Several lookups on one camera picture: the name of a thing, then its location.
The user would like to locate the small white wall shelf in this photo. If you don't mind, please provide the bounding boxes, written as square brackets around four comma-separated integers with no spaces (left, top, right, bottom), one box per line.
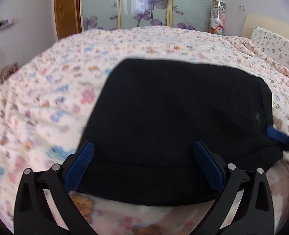
[0,18,16,30]

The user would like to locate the white wall socket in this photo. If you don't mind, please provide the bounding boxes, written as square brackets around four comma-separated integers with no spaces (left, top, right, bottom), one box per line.
[238,5,247,11]

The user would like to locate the clear tube of plush toys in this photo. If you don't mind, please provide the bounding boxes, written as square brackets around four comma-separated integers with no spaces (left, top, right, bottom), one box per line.
[209,0,226,35]

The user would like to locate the frosted glass sliding wardrobe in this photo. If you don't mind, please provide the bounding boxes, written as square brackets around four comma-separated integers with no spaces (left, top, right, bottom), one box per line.
[80,0,212,33]

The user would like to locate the floral teddy print blanket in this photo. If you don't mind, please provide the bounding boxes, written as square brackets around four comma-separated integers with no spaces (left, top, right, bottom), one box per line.
[0,27,289,234]

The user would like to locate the black pants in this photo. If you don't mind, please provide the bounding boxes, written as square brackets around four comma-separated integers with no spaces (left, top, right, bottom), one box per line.
[77,59,283,206]

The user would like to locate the wooden door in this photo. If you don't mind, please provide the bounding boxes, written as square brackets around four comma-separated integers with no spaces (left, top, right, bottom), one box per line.
[53,0,82,40]

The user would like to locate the teddy print pillow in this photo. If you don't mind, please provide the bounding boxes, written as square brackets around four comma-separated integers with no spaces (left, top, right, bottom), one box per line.
[250,27,289,69]

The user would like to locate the beige headboard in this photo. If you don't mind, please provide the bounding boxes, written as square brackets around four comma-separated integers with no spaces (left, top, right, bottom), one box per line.
[241,14,289,40]

